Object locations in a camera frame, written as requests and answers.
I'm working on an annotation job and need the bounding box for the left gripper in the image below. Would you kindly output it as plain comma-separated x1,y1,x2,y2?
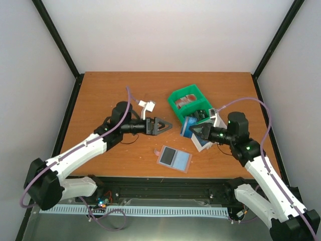
122,117,173,136

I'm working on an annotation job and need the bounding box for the black credit card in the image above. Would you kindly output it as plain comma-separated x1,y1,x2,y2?
160,147,176,166

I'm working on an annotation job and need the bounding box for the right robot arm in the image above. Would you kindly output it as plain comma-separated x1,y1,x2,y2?
189,112,320,240

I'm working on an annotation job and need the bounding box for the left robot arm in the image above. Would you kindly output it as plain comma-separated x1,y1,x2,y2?
24,101,173,210

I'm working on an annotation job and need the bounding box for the white bin with blue cards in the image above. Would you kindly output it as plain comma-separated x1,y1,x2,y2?
191,117,227,152

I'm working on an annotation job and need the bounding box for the black card stack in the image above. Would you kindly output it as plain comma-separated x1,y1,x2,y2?
190,109,208,122

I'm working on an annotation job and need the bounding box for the green bin with black cards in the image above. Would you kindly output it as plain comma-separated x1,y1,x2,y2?
176,100,212,124

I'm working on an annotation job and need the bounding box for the green bin with red cards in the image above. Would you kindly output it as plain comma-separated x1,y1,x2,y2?
167,84,212,112

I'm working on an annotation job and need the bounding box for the red white card stack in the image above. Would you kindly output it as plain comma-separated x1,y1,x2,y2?
174,94,197,109

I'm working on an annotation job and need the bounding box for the right connector plug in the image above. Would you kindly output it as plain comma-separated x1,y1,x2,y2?
236,210,247,219

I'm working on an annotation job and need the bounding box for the left electronics board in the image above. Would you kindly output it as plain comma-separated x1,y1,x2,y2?
97,191,113,208

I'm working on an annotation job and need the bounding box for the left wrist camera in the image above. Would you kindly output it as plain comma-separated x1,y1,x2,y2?
138,100,156,120

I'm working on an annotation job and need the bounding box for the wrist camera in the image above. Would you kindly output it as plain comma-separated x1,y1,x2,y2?
138,100,156,120
209,108,227,128

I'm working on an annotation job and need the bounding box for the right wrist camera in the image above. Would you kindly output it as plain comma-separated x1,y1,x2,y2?
209,108,227,128

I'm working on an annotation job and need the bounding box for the black aluminium frame rail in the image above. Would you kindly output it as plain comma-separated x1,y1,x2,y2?
32,175,301,209

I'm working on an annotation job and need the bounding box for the light blue cable duct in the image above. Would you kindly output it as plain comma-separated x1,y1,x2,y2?
39,204,229,219

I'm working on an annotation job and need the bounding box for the left black corner post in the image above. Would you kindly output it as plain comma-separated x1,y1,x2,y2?
31,0,85,79

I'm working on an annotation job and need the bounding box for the black corner post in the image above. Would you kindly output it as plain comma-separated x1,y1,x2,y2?
31,0,85,79
252,0,305,78

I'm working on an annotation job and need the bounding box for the right black corner post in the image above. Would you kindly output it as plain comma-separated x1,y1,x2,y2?
252,0,305,78

